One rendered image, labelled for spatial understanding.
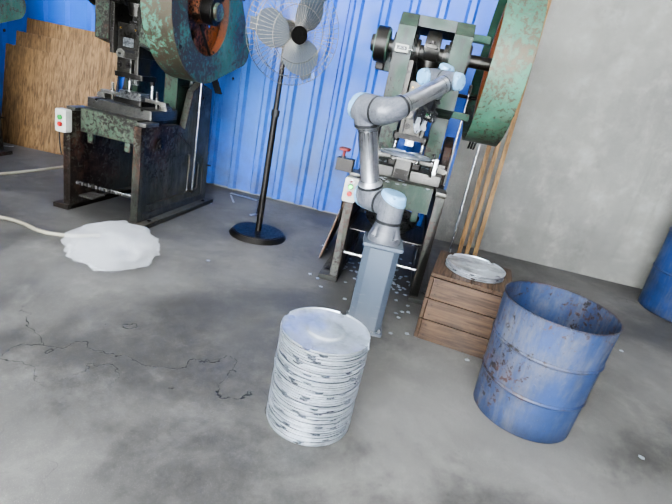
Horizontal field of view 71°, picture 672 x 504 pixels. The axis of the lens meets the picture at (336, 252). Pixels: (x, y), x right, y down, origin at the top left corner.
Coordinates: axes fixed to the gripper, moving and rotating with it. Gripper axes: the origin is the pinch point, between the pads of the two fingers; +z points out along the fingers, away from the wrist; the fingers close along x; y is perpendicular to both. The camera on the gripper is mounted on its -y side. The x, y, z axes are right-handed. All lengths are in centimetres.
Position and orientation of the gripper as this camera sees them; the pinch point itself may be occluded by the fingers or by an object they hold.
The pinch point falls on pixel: (416, 130)
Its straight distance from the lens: 252.3
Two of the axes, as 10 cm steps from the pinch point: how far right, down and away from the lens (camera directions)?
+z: -2.9, 7.1, 6.4
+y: 2.2, 7.0, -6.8
